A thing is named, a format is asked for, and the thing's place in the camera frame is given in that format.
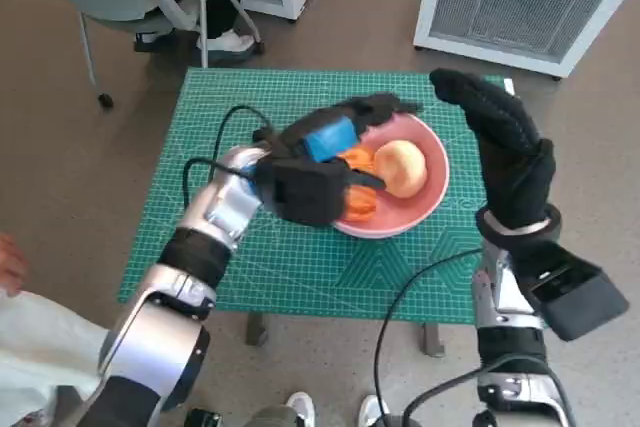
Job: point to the person's hand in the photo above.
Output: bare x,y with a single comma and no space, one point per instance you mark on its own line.
11,262

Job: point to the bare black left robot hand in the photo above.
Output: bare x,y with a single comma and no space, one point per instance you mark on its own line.
295,139

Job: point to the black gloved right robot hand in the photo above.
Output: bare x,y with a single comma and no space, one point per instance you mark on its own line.
520,177

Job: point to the oblong glazed bread loaf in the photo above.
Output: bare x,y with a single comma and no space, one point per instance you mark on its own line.
361,207

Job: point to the round bread bun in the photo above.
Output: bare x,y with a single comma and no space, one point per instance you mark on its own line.
400,169

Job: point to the pink bowl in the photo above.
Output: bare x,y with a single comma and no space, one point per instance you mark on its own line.
400,219

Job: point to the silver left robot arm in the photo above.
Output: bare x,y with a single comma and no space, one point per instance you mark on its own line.
155,342

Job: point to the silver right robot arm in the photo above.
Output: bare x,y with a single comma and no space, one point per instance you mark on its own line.
500,302

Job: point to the person in white clothing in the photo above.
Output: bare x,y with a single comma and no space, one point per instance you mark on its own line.
45,347

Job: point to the green cutting mat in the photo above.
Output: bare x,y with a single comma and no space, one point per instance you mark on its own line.
300,272

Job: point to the large white mesh cabinet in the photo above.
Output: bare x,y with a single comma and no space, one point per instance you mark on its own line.
515,2

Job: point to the dark metal table leg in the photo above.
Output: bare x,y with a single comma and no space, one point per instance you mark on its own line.
256,329
432,341

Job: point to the small black box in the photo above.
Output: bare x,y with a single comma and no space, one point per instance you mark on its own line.
202,419

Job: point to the white shoe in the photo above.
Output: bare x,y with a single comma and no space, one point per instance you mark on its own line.
373,412
302,409

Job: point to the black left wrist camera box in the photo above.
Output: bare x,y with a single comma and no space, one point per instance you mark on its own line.
305,192

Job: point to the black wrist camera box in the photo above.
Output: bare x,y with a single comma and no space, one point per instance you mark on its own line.
305,192
580,292

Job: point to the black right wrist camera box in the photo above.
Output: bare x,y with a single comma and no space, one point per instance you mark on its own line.
580,292

